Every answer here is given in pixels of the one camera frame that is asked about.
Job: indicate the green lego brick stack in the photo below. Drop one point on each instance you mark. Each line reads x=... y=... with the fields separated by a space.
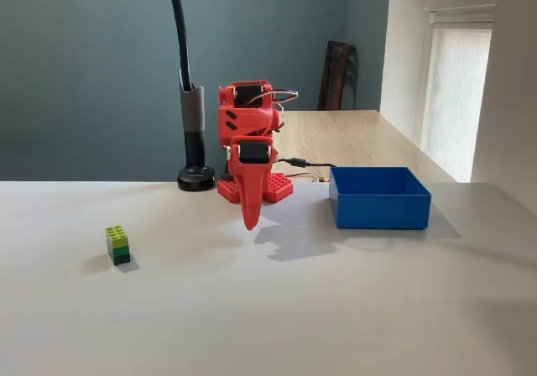
x=117 y=243

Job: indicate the red robot arm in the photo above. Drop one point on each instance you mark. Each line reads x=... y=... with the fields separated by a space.
x=247 y=120

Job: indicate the blue plastic box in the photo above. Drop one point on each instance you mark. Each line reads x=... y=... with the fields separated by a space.
x=382 y=212

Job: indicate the small controller board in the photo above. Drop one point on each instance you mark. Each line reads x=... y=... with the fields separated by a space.
x=321 y=179

